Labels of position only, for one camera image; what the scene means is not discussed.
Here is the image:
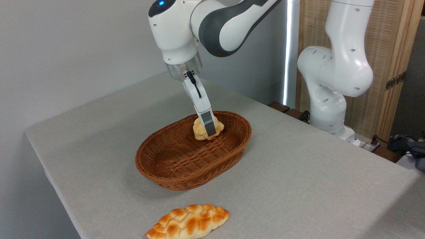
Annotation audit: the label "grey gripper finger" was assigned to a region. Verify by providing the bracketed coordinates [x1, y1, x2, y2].
[199, 111, 218, 137]

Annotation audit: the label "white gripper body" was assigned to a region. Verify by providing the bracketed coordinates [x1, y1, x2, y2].
[181, 76, 213, 117]

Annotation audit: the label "round bread roll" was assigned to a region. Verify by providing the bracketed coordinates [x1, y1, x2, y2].
[193, 115, 224, 141]

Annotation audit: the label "braided bread loaf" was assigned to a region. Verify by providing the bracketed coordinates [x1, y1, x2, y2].
[145, 203, 230, 239]

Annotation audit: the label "brown wicker basket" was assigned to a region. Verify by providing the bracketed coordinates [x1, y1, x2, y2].
[135, 111, 252, 191]

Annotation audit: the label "brown wooden block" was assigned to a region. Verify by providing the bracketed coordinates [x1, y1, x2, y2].
[285, 109, 304, 120]
[268, 101, 291, 113]

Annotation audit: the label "white vertical pole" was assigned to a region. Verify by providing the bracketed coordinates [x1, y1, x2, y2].
[282, 0, 301, 108]

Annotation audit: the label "grey tablecloth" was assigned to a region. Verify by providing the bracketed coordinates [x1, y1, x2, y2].
[25, 70, 425, 239]

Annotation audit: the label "metal screen hinge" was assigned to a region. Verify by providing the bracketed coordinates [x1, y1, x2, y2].
[385, 71, 406, 91]

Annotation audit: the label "wooden bamboo folding screen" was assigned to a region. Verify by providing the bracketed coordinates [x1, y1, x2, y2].
[296, 0, 425, 143]

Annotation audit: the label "grey device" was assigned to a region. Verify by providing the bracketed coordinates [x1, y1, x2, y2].
[407, 140, 425, 172]

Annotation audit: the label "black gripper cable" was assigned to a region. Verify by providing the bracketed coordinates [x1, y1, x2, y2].
[186, 70, 202, 99]

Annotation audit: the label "black and blue cables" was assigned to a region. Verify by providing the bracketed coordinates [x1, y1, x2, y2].
[371, 133, 425, 156]

